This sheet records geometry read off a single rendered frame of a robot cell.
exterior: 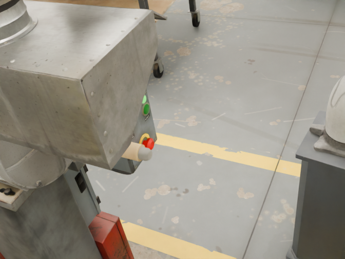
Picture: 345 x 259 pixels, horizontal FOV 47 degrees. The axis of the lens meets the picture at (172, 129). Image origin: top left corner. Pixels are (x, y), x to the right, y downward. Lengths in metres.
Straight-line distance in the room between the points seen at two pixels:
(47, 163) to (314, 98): 2.30
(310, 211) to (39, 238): 1.05
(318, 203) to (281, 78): 1.60
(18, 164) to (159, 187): 1.61
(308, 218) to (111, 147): 1.33
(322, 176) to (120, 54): 1.16
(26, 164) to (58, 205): 0.39
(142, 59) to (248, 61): 2.79
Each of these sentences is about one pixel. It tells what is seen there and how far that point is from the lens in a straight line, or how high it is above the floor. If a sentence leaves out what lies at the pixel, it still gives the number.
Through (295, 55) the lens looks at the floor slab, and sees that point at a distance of 3.39.
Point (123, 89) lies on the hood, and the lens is 0.51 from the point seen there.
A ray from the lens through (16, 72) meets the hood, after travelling 0.50.
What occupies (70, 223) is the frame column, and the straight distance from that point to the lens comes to 1.27.
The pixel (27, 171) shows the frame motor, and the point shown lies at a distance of 0.83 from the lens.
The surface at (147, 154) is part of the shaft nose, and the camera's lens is 0.72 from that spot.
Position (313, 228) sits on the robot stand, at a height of 0.29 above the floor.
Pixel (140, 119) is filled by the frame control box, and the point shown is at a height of 1.06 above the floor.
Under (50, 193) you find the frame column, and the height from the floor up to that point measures 0.96.
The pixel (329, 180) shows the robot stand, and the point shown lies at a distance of 1.55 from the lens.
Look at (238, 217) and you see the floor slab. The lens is 2.16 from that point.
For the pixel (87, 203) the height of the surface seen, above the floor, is 0.75.
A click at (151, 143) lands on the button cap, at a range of 1.14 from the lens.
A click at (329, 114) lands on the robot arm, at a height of 0.85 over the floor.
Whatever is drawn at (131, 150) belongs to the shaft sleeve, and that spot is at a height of 1.26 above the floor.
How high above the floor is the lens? 1.75
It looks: 40 degrees down
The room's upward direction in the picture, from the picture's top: 10 degrees counter-clockwise
